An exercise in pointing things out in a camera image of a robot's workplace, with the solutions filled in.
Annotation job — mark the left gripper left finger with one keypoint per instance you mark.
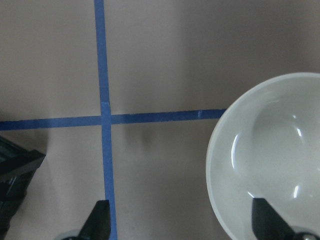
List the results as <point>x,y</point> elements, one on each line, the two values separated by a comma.
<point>98,224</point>

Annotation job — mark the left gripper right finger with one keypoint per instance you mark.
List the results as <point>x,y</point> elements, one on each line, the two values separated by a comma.
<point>267,224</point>

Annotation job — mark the white bowl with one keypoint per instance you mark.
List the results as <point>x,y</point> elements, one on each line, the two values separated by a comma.
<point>267,145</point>

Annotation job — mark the black dish rack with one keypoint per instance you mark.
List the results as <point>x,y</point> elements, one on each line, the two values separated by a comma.
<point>17,168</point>

